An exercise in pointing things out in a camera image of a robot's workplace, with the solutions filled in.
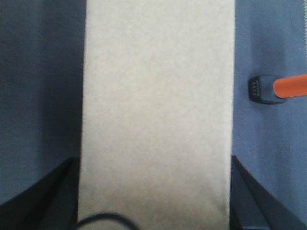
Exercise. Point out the orange black barcode scanner gun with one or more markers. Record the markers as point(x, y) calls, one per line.
point(273, 89)

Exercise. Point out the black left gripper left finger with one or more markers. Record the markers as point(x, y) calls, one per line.
point(50, 204)

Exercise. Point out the beige cardboard package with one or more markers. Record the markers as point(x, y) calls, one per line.
point(157, 112)

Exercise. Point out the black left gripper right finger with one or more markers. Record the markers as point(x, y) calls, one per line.
point(252, 207)

